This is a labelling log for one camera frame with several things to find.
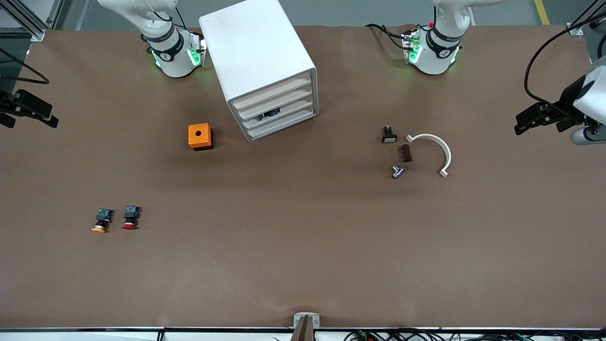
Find black base power cable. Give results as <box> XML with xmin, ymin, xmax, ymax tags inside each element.
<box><xmin>365</xmin><ymin>23</ymin><xmax>409</xmax><ymax>49</ymax></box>

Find red push button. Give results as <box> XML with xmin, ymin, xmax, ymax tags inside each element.
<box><xmin>122</xmin><ymin>205</ymin><xmax>141</xmax><ymax>231</ymax></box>

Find white plastic cabinet drawer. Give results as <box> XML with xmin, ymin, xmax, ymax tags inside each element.
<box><xmin>244</xmin><ymin>107</ymin><xmax>317</xmax><ymax>141</ymax></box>
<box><xmin>232</xmin><ymin>72</ymin><xmax>313</xmax><ymax>110</ymax></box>
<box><xmin>239</xmin><ymin>95</ymin><xmax>315</xmax><ymax>129</ymax></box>
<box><xmin>235</xmin><ymin>84</ymin><xmax>314</xmax><ymax>120</ymax></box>

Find metal table edge rail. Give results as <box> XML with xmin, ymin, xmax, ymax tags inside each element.
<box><xmin>0</xmin><ymin>327</ymin><xmax>606</xmax><ymax>341</ymax></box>

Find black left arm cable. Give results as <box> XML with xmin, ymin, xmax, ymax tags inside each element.
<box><xmin>523</xmin><ymin>23</ymin><xmax>606</xmax><ymax>119</ymax></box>

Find yellow push button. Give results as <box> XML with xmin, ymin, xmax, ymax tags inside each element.
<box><xmin>91</xmin><ymin>209</ymin><xmax>114</xmax><ymax>233</ymax></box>

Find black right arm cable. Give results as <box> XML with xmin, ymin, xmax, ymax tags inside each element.
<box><xmin>0</xmin><ymin>47</ymin><xmax>50</xmax><ymax>85</ymax></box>

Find large table cover sheet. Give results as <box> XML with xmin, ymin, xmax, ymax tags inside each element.
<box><xmin>0</xmin><ymin>25</ymin><xmax>606</xmax><ymax>330</ymax></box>

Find black cable bundle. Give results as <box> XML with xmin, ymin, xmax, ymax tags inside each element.
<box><xmin>343</xmin><ymin>329</ymin><xmax>606</xmax><ymax>341</ymax></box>

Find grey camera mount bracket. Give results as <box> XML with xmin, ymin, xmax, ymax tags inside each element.
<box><xmin>290</xmin><ymin>313</ymin><xmax>321</xmax><ymax>341</ymax></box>

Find aluminium frame profile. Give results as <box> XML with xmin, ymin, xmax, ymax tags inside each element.
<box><xmin>568</xmin><ymin>0</ymin><xmax>606</xmax><ymax>37</ymax></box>
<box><xmin>0</xmin><ymin>0</ymin><xmax>64</xmax><ymax>42</ymax></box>

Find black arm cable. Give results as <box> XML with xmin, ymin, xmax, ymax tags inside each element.
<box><xmin>523</xmin><ymin>23</ymin><xmax>606</xmax><ymax>119</ymax></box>
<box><xmin>0</xmin><ymin>47</ymin><xmax>50</xmax><ymax>85</ymax></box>

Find white curved bracket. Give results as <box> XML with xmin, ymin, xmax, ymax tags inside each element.
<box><xmin>406</xmin><ymin>134</ymin><xmax>452</xmax><ymax>178</ymax></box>

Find white drawer cabinet shell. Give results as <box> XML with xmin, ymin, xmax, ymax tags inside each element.
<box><xmin>198</xmin><ymin>0</ymin><xmax>320</xmax><ymax>143</ymax></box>

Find orange box with hole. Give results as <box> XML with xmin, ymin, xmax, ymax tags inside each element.
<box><xmin>188</xmin><ymin>123</ymin><xmax>214</xmax><ymax>151</ymax></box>

